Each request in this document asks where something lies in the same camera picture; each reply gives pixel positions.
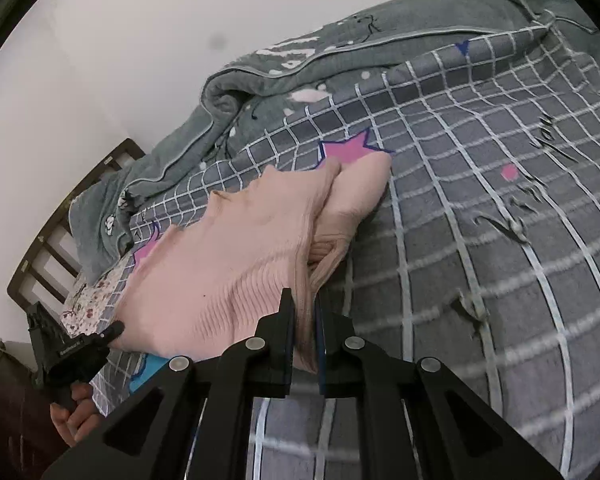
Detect pink knit sweater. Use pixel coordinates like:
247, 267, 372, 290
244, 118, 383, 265
112, 151, 391, 373

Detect person's left hand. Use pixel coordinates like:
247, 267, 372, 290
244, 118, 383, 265
50, 382, 105, 448

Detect floral bed sheet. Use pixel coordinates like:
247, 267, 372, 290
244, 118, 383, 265
60, 256, 130, 337

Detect dark wooden headboard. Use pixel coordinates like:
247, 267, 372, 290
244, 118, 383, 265
7, 138, 145, 313

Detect grey checked star blanket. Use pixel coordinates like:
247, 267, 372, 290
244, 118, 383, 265
88, 24, 600, 480

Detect grey-green quilted duvet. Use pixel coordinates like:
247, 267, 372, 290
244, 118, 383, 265
69, 0, 600, 284

